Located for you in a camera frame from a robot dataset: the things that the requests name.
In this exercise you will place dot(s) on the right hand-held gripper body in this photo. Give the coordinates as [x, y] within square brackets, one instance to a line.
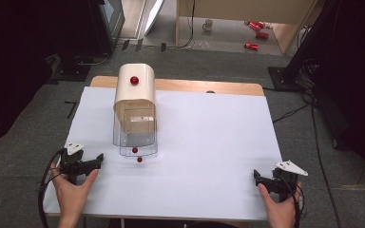
[283, 182]

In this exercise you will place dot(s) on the light wooden cabinet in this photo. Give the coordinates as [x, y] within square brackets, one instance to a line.
[244, 11]

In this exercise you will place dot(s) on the white board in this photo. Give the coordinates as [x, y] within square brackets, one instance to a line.
[153, 14]

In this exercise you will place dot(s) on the grey monitor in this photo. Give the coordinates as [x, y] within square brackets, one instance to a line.
[111, 22]

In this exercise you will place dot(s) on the black stand with base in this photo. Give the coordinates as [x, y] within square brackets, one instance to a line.
[72, 68]

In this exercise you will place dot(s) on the black stand base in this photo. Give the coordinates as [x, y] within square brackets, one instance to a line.
[285, 77]

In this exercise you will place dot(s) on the white paper sheet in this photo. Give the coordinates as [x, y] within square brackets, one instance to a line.
[202, 152]

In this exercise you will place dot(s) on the cream bread box, clear doors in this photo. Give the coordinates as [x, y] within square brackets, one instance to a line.
[135, 107]

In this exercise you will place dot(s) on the red can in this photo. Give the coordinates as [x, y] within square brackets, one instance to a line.
[251, 46]
[262, 35]
[254, 25]

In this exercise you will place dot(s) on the wooden table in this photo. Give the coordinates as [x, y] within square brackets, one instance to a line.
[183, 85]

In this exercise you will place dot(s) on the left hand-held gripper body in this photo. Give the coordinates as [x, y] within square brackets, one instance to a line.
[72, 164]

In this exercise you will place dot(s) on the person's dark clothing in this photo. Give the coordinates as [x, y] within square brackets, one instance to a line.
[171, 224]

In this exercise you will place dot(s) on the person's left hand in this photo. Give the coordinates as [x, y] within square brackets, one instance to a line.
[71, 193]

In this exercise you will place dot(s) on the beige mug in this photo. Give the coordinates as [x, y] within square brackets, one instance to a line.
[207, 25]

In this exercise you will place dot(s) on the person's right hand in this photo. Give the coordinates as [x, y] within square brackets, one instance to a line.
[278, 210]

